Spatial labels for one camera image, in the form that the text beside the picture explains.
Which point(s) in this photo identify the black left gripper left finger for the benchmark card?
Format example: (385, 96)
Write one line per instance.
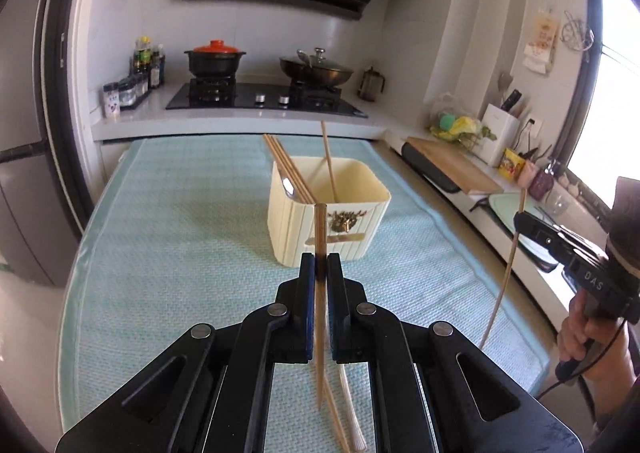
(295, 338)

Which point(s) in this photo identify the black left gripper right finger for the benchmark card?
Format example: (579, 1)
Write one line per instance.
(346, 331)

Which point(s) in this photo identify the wooden chopstick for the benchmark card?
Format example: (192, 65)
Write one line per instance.
(337, 426)
(319, 296)
(507, 272)

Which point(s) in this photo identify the person's right hand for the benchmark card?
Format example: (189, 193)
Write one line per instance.
(580, 335)

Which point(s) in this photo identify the wooden chopstick under fork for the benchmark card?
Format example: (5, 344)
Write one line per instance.
(337, 426)

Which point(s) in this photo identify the white ribbed utensil holder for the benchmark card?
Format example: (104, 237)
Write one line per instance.
(356, 201)

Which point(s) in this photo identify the chopstick bundle in holder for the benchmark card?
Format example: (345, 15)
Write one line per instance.
(292, 179)

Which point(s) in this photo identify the light blue woven mat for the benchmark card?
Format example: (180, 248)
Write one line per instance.
(168, 340)

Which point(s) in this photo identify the yellow snack packet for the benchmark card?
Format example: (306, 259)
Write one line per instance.
(511, 165)

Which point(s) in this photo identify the wooden cutting board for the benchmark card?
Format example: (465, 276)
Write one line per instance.
(457, 167)

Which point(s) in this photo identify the black cutting board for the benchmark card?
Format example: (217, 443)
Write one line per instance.
(422, 165)

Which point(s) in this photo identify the white knife block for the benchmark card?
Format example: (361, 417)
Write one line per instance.
(502, 128)

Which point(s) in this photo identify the bag with yellow green items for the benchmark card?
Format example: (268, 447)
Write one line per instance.
(451, 123)

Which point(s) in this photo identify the black gas stove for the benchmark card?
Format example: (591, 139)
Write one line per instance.
(296, 96)

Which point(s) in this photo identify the black wok with glass lid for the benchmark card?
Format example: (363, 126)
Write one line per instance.
(315, 69)

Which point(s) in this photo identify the stainless steel refrigerator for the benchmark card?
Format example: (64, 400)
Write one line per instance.
(38, 236)

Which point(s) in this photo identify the black pot with red lid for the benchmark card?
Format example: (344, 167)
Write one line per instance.
(215, 61)

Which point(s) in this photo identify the clear spice jar rack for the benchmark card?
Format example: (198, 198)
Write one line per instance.
(132, 90)

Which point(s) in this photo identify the white spice jar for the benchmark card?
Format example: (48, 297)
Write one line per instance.
(110, 100)

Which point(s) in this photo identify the sauce bottles group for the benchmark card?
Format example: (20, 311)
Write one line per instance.
(149, 61)

